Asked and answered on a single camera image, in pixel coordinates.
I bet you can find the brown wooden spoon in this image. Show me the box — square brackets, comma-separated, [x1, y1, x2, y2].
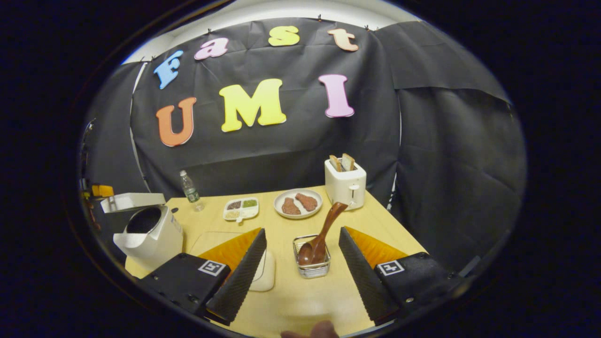
[297, 202, 349, 266]

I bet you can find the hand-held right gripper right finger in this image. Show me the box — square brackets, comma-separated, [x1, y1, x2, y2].
[339, 226, 470, 324]

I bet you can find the white rice cooker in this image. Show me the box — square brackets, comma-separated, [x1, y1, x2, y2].
[100, 192, 185, 272]

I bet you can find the white toaster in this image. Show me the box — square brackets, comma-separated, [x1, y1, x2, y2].
[324, 159, 367, 210]

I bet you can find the white round plate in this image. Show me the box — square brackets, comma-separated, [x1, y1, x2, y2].
[274, 188, 323, 220]

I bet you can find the clear plastic water bottle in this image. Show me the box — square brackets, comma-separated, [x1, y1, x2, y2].
[179, 170, 205, 212]

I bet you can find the white divided grain dish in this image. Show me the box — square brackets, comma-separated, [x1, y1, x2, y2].
[223, 197, 260, 223]

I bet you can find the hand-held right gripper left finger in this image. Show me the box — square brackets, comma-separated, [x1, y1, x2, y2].
[139, 228, 267, 326]

